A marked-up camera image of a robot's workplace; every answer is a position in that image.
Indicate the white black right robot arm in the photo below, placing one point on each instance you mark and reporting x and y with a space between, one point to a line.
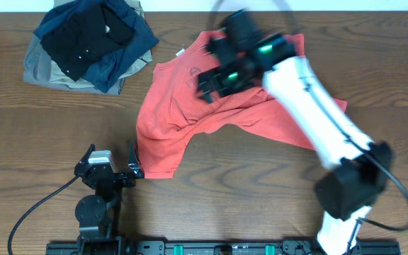
357 168

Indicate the black folded shirt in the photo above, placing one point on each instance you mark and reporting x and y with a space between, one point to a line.
85 38

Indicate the black mounting rail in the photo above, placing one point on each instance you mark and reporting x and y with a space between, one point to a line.
287 247

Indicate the grey khaki folded garment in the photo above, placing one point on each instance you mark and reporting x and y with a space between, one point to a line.
44 76

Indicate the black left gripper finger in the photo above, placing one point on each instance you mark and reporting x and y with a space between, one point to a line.
85 158
133 161

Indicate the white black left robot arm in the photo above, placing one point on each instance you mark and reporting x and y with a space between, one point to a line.
98 214

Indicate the navy blue folded garment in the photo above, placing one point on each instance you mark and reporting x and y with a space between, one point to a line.
126 53

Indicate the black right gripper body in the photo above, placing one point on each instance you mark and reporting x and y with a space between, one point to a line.
231 81

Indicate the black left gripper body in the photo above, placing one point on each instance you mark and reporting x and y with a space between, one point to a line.
123 181

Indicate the red orange t-shirt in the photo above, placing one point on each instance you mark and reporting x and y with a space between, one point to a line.
172 113

